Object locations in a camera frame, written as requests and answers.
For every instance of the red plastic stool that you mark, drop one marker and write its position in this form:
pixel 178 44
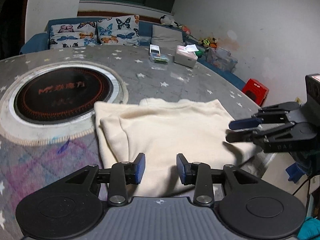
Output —
pixel 256 91

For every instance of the grey cushion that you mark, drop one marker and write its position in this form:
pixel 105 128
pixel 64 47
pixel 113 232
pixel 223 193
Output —
pixel 166 38

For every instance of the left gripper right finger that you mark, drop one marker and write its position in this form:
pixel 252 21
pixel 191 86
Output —
pixel 202 176

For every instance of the black white plush toy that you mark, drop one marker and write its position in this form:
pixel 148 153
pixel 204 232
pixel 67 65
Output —
pixel 167 21

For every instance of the white tissue box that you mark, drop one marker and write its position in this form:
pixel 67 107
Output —
pixel 186 56

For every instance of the clear plastic storage bin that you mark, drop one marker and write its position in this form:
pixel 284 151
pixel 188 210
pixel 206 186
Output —
pixel 222 59

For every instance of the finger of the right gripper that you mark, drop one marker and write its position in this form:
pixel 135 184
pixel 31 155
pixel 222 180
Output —
pixel 244 136
pixel 245 123

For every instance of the left butterfly pillow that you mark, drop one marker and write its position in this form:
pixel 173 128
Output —
pixel 73 35

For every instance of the right butterfly pillow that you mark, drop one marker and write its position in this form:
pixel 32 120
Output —
pixel 122 30

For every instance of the white rectangular device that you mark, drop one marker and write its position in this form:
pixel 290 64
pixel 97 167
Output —
pixel 154 50

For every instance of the cream garment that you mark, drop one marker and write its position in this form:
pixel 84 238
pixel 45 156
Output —
pixel 161 130

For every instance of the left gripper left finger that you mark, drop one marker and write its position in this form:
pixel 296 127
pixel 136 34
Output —
pixel 119 176

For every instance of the round black induction cooktop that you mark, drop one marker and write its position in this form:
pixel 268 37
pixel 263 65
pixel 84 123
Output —
pixel 54 103

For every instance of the blue sofa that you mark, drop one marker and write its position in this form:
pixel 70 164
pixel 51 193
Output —
pixel 40 42

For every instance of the yellow plush toy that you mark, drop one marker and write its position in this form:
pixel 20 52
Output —
pixel 209 42

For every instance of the butterfly pillow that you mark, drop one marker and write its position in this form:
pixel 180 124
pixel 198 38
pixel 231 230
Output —
pixel 122 30
pixel 73 35

